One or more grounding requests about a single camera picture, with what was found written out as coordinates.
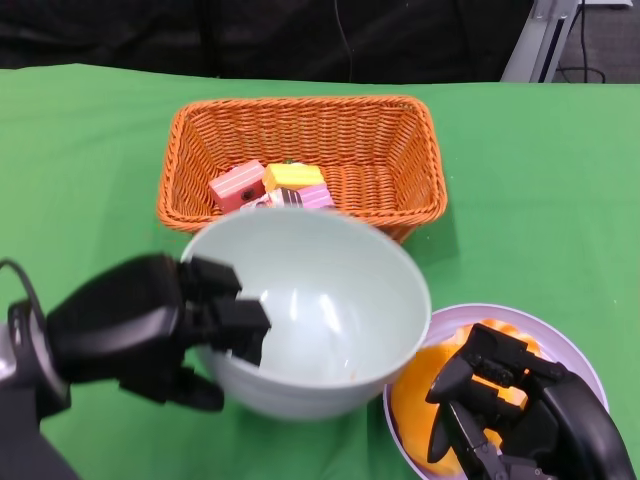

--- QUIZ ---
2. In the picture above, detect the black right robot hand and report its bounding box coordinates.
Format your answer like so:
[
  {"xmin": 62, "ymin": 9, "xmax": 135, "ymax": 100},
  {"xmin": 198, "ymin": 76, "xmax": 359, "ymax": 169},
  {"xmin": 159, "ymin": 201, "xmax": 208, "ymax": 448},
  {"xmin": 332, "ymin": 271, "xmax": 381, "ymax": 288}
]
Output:
[{"xmin": 424, "ymin": 322, "xmax": 636, "ymax": 480}]

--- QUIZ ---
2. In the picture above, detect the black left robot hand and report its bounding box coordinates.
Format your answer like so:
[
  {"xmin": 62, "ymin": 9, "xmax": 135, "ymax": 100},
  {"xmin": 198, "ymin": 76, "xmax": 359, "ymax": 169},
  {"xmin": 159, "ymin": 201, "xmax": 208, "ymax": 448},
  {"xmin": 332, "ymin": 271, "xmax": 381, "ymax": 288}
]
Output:
[{"xmin": 44, "ymin": 253, "xmax": 274, "ymax": 412}]

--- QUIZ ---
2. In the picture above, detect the orange white twisted bread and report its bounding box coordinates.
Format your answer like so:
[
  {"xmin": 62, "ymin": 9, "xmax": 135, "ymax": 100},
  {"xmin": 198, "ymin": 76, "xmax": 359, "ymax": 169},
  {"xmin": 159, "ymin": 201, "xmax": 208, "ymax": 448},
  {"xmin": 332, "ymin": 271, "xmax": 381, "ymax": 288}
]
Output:
[
  {"xmin": 391, "ymin": 344, "xmax": 529, "ymax": 476},
  {"xmin": 449, "ymin": 319, "xmax": 544, "ymax": 361}
]

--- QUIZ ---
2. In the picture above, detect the salmon pink cake slice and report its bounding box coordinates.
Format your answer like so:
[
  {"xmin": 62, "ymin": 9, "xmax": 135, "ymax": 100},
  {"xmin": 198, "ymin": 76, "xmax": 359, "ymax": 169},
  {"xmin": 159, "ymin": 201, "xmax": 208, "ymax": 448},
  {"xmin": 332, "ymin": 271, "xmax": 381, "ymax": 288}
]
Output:
[{"xmin": 208, "ymin": 159, "xmax": 266, "ymax": 212}]

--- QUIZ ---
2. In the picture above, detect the pale green bowl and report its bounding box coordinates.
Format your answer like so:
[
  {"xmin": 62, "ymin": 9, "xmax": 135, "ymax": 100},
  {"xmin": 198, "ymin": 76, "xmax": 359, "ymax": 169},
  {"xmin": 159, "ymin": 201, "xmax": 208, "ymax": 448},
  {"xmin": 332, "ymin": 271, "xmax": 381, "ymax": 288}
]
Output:
[{"xmin": 179, "ymin": 207, "xmax": 433, "ymax": 421}]

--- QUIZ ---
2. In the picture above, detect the yellow cake slice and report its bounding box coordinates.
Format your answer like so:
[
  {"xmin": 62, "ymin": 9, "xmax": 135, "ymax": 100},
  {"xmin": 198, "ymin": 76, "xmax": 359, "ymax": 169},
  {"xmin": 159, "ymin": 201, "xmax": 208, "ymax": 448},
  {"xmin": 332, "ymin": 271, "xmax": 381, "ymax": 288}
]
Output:
[{"xmin": 262, "ymin": 162, "xmax": 324, "ymax": 194}]

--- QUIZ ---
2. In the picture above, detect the magenta pink cake slice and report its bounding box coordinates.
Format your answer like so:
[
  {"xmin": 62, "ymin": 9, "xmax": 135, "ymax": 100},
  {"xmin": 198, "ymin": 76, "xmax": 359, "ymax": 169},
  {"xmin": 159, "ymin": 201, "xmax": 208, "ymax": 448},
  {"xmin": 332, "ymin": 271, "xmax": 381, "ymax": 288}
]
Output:
[{"xmin": 294, "ymin": 183, "xmax": 335, "ymax": 210}]

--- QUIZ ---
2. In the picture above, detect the lavender plate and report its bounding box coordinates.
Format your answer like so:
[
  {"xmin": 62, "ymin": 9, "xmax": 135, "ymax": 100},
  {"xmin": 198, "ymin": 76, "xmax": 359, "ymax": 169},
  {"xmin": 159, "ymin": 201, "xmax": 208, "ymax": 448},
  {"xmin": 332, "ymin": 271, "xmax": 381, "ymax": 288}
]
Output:
[{"xmin": 382, "ymin": 302, "xmax": 611, "ymax": 480}]

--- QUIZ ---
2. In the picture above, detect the orange wicker basket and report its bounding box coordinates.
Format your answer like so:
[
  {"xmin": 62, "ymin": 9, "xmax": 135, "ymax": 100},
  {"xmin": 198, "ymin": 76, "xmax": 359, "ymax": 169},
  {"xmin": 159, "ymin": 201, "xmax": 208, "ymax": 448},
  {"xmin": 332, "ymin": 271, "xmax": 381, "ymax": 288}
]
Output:
[{"xmin": 157, "ymin": 95, "xmax": 448, "ymax": 245}]

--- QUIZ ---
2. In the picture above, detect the green tablecloth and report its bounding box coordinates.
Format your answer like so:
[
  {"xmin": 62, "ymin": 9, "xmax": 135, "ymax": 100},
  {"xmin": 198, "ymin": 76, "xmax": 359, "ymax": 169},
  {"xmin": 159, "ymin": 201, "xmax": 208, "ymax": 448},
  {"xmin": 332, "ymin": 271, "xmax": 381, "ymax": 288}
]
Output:
[{"xmin": 0, "ymin": 63, "xmax": 640, "ymax": 480}]

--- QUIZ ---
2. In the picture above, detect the black backdrop cloth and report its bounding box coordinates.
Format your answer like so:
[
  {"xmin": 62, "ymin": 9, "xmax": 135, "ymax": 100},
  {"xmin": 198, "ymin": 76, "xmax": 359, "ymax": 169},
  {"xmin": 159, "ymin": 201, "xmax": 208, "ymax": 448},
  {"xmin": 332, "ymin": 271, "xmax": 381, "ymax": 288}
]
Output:
[{"xmin": 0, "ymin": 0, "xmax": 532, "ymax": 85}]

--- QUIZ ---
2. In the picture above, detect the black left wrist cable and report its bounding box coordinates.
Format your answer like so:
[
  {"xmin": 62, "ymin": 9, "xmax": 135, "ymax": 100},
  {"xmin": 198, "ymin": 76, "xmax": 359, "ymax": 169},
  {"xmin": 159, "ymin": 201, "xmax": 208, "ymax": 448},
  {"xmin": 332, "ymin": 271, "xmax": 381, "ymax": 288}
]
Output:
[{"xmin": 0, "ymin": 257, "xmax": 47, "ymax": 324}]

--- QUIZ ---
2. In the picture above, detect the thin black hanging cable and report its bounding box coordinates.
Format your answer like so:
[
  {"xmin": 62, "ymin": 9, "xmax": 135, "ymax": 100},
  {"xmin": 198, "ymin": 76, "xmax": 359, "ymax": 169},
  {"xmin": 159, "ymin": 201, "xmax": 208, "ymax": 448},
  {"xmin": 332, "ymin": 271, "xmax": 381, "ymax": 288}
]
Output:
[{"xmin": 333, "ymin": 0, "xmax": 355, "ymax": 83}]

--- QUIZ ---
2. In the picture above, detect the grey metal frame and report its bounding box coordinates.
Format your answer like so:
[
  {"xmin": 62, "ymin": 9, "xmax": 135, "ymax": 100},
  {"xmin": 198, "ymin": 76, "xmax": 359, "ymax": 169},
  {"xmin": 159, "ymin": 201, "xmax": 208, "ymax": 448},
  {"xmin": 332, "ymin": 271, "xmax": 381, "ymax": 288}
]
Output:
[{"xmin": 501, "ymin": 0, "xmax": 631, "ymax": 85}]

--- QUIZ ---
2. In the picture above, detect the black floor cable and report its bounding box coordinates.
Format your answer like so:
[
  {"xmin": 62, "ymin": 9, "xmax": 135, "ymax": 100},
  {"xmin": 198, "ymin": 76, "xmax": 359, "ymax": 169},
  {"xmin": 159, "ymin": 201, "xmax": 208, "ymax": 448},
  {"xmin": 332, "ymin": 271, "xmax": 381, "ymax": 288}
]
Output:
[{"xmin": 555, "ymin": 0, "xmax": 607, "ymax": 86}]

